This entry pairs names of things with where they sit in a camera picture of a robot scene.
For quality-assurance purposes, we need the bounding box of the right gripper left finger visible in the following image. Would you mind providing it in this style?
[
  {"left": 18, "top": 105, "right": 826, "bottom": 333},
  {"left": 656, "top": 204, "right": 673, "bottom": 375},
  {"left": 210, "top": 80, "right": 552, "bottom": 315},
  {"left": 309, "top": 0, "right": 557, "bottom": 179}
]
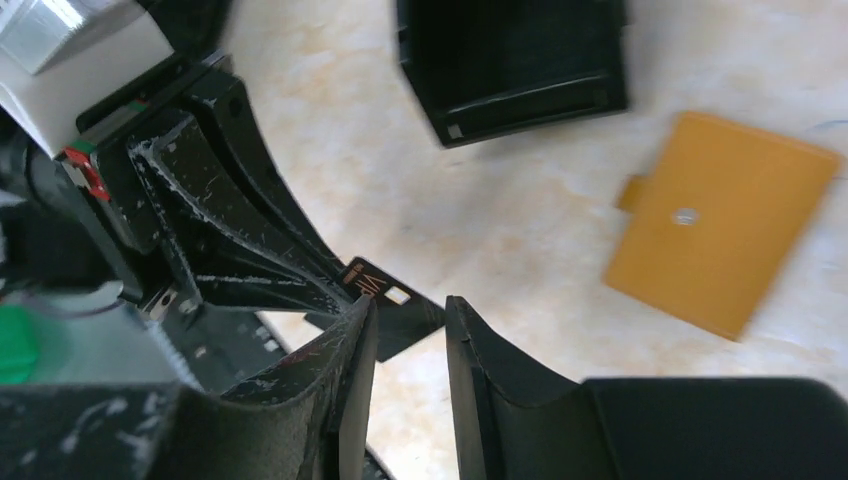
[{"left": 1, "top": 296, "right": 378, "bottom": 479}]

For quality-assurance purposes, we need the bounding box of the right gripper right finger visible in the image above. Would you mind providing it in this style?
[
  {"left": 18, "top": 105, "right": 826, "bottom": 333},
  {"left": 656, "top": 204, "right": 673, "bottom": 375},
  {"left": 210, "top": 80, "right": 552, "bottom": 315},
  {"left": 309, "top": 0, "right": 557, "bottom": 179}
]
[{"left": 446, "top": 296, "right": 847, "bottom": 479}]

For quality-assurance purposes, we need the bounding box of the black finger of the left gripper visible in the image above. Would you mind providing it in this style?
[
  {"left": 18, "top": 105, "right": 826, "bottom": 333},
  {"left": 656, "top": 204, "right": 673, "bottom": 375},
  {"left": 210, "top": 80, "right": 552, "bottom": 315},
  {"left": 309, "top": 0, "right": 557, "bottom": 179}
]
[{"left": 127, "top": 69, "right": 352, "bottom": 315}]

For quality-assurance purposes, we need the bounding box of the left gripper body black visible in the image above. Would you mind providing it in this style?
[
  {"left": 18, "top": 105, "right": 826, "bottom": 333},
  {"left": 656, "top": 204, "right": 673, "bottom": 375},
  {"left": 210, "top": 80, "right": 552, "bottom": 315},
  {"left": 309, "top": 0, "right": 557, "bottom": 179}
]
[{"left": 1, "top": 1, "right": 232, "bottom": 303}]

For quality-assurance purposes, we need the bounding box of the black VIP credit card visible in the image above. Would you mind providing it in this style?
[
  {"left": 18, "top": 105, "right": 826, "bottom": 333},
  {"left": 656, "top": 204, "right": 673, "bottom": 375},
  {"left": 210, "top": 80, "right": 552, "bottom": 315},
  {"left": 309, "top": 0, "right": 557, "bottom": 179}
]
[{"left": 336, "top": 257, "right": 445, "bottom": 363}]

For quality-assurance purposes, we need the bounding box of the tan leather card holder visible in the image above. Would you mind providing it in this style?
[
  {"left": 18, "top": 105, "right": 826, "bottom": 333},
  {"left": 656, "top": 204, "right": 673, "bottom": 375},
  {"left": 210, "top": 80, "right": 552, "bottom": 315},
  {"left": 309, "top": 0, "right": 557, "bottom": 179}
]
[{"left": 603, "top": 111, "right": 843, "bottom": 340}]

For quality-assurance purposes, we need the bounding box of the black card tray box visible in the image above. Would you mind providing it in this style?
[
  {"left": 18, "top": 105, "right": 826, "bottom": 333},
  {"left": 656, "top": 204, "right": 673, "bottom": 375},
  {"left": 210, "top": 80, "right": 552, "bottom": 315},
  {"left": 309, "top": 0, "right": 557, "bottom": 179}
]
[{"left": 395, "top": 0, "right": 629, "bottom": 148}]

